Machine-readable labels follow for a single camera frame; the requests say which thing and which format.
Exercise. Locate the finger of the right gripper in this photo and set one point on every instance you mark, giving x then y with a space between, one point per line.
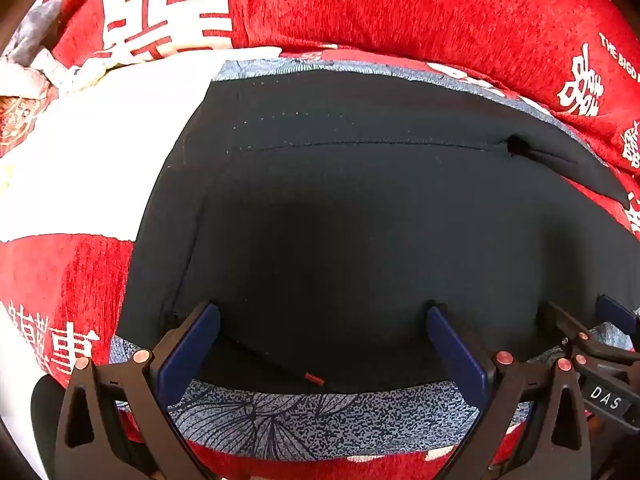
609 310
569 332

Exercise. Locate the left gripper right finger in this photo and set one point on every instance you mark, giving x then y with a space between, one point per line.
555 441

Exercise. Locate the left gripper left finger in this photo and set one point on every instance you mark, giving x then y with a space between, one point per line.
114 422

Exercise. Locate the black fleece-lined pants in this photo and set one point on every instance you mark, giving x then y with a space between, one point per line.
321 207

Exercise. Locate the red bed sheet with characters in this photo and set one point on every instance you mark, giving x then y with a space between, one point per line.
72 199

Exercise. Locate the red folded quilt with characters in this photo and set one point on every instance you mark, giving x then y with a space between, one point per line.
578 58

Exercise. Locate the grey plush toy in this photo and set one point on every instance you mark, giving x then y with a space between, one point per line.
34 28

